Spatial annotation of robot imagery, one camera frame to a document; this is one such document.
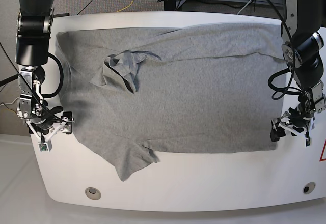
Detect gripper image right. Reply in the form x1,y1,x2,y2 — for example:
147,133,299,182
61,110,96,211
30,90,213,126
270,109,312,142

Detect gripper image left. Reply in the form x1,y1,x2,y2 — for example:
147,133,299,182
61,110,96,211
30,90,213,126
30,111,73,135

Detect grey T-shirt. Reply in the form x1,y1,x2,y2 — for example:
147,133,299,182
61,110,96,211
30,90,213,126
56,23,284,181

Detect black robot arm image left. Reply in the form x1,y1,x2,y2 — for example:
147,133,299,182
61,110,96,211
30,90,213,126
15,0,73,143

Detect red warning triangle sticker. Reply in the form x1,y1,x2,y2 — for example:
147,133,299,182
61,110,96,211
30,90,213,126
319,141,326,162

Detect black rod at left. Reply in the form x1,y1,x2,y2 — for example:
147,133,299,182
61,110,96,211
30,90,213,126
0,74,19,87

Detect black bar behind table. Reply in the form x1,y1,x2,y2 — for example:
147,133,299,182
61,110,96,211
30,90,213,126
53,13,70,18

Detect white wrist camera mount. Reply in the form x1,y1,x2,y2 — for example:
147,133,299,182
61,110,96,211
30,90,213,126
271,111,315,147
25,116,74,152

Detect yellow and white side cables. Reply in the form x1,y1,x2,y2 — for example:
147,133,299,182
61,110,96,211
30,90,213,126
0,100,20,117

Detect right table cable grommet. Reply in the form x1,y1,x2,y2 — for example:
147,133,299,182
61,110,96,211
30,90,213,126
303,182,316,194

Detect table cable grommet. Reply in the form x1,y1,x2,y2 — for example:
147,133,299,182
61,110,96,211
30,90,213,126
85,187,101,200
303,182,316,194

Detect left table cable grommet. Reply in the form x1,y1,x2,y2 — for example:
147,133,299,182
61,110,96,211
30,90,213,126
85,187,101,200

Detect black table leg post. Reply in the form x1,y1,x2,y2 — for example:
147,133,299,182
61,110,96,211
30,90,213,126
164,0,182,11

